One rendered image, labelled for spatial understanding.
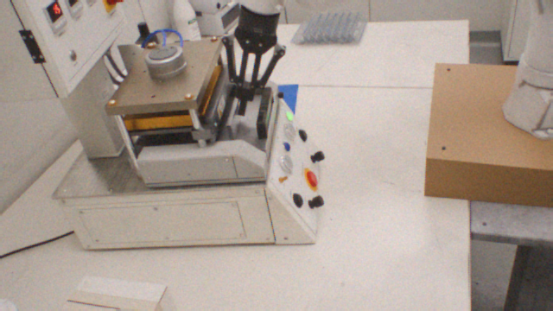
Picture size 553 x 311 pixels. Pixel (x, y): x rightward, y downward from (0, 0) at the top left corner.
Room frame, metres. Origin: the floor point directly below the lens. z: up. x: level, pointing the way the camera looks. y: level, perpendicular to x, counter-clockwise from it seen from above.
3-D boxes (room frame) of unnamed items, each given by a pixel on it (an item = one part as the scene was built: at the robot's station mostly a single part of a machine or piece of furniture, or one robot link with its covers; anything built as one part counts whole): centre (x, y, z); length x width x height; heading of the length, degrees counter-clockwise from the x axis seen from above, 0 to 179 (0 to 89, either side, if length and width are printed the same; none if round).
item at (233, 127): (0.92, 0.14, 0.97); 0.30 x 0.22 x 0.08; 78
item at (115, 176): (0.94, 0.22, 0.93); 0.46 x 0.35 x 0.01; 78
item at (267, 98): (0.89, 0.01, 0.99); 0.15 x 0.02 x 0.04; 168
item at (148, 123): (0.94, 0.18, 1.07); 0.22 x 0.17 x 0.10; 168
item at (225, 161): (0.78, 0.15, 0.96); 0.25 x 0.05 x 0.07; 78
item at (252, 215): (0.94, 0.18, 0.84); 0.53 x 0.37 x 0.17; 78
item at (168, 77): (0.95, 0.21, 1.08); 0.31 x 0.24 x 0.13; 168
